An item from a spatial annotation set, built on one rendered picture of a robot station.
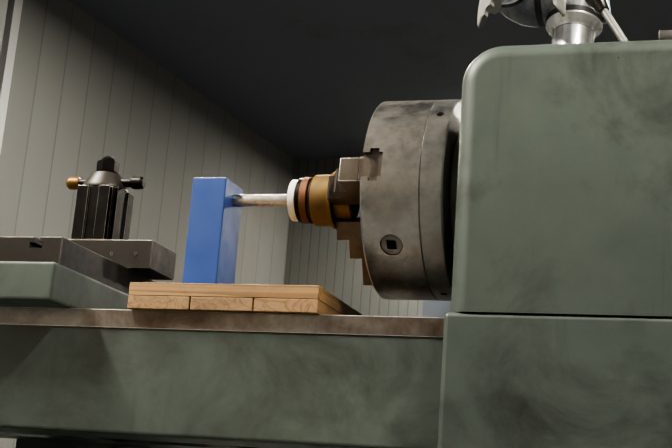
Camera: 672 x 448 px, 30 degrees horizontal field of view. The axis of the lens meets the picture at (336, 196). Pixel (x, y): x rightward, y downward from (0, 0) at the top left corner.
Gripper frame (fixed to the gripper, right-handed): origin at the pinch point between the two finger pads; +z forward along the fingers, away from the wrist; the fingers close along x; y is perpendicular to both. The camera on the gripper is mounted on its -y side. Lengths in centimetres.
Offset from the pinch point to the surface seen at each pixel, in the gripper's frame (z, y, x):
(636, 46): 17.0, -23.8, -27.3
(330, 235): -113, 566, 372
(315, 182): 30.9, -17.8, 26.4
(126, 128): -123, 340, 376
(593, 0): 3.4, -11.3, -16.7
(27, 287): 52, -45, 59
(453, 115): 22.6, -19.3, 2.0
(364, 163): 31.2, -26.2, 12.9
